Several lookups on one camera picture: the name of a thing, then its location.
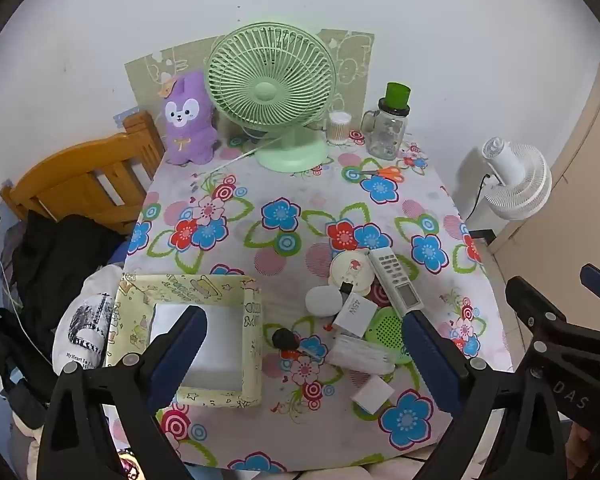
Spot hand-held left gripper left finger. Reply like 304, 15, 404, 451
36, 305, 210, 480

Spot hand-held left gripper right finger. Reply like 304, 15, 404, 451
401, 310, 563, 480

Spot small white square charger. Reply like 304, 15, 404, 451
351, 375, 395, 413

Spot yellow printed storage box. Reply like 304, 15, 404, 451
105, 272, 265, 410

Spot large white charger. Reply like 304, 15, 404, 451
332, 282, 377, 339

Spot person's right hand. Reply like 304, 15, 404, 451
565, 424, 595, 480

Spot white box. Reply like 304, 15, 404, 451
150, 302, 246, 391

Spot white plastic packet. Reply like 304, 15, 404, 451
326, 335, 396, 376

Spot white remote control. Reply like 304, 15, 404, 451
367, 247, 426, 317

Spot white printed shirt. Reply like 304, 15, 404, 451
52, 262, 126, 376

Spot beige wooden cabinet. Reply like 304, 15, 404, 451
495, 35, 600, 361

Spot small black round object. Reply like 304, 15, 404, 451
271, 327, 301, 352

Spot round white compact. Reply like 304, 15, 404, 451
328, 250, 376, 297

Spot white earbud case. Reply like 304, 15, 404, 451
305, 285, 345, 317

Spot white floor fan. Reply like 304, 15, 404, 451
481, 136, 552, 221

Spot black clothing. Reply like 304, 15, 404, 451
10, 210, 131, 351

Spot black bag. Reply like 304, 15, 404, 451
0, 305, 56, 411

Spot floral tablecloth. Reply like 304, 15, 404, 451
107, 127, 503, 473

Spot wooden bed headboard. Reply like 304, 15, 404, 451
0, 110, 166, 236

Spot purple plush bunny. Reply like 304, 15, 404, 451
161, 71, 220, 166

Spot clear bottle green cap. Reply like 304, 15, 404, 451
361, 99, 410, 158

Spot cotton swab container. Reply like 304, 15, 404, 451
327, 110, 352, 145

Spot green desk fan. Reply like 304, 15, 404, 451
205, 22, 338, 173

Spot black fan cable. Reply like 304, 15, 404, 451
464, 174, 491, 221

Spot orange handled scissors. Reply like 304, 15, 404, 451
355, 166, 405, 183

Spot white fan power cable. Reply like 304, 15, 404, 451
214, 137, 281, 173

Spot thin white charging cable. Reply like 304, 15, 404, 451
0, 227, 53, 368

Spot blue wall sticker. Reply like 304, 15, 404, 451
112, 108, 143, 128

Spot beige printed wall mat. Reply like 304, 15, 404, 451
125, 29, 376, 133

